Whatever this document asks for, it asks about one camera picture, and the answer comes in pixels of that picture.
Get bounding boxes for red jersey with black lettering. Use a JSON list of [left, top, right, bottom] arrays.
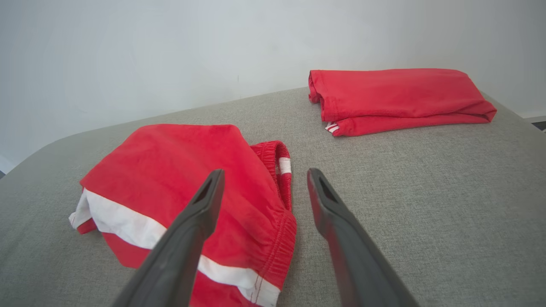
[[308, 68, 498, 137]]

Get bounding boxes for red shorts with white stripes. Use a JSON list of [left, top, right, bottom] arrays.
[[68, 124, 298, 307]]

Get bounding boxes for grey fabric sofa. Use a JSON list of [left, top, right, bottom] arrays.
[[0, 83, 546, 307]]

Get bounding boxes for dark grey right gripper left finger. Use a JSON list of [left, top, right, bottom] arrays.
[[112, 169, 225, 307]]

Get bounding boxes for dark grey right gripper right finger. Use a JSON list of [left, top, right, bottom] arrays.
[[307, 168, 421, 307]]

